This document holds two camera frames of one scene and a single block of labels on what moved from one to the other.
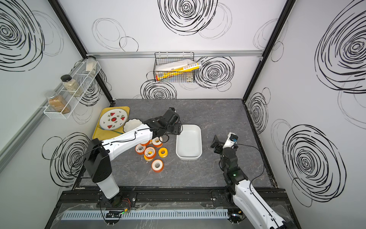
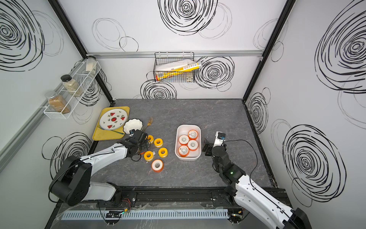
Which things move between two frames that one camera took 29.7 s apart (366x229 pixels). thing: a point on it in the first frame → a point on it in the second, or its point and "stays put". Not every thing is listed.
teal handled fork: [117, 132] stays put
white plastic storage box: [189, 142] stays put
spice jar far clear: [91, 65] stays put
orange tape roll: [157, 141] → [193, 145]
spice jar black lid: [71, 85] stays put
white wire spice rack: [62, 106] stays put
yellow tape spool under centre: [147, 159] stays put
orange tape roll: [146, 144] → [192, 134]
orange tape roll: [149, 152] → [183, 150]
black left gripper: [177, 129] → [145, 140]
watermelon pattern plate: [113, 119] stays put
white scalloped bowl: [131, 124] stays put
